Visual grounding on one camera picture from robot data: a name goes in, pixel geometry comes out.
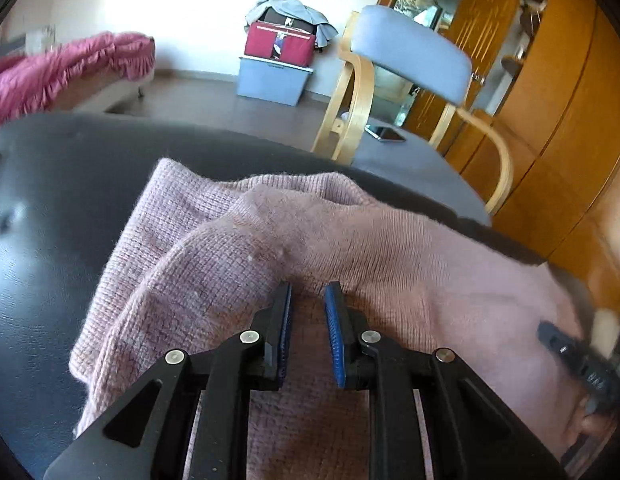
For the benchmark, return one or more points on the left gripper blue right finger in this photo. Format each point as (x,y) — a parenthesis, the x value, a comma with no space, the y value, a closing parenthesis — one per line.
(431,415)

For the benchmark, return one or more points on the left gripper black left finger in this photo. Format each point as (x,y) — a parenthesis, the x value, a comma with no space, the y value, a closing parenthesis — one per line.
(186,417)

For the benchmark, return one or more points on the pink knit sweater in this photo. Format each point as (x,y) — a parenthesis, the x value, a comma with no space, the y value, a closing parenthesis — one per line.
(198,258)

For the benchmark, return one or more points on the person's right hand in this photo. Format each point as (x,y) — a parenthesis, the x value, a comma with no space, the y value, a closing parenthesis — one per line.
(591,424)

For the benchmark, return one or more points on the smartphone on chair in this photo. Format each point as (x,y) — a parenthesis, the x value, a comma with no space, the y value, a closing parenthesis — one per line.
(384,134)

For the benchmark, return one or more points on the wooden wardrobe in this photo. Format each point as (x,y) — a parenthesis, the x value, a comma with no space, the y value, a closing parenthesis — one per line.
(563,116)

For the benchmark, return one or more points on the grey plastic bin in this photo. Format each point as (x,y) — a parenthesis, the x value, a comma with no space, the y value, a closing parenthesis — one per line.
(271,80)

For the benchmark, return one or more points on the red storage box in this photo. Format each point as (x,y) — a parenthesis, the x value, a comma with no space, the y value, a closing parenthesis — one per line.
(280,43)

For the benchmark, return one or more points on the grey cloth on box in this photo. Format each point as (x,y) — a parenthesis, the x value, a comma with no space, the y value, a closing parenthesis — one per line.
(298,12)

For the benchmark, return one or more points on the grey chair with wooden arms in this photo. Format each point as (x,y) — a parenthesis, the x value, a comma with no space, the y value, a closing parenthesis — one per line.
(387,57)

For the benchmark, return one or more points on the pink ruffled bedding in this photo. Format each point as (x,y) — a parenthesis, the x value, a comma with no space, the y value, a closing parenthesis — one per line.
(95,72)

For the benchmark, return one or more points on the wooden door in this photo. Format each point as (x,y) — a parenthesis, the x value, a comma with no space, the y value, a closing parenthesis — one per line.
(474,39)

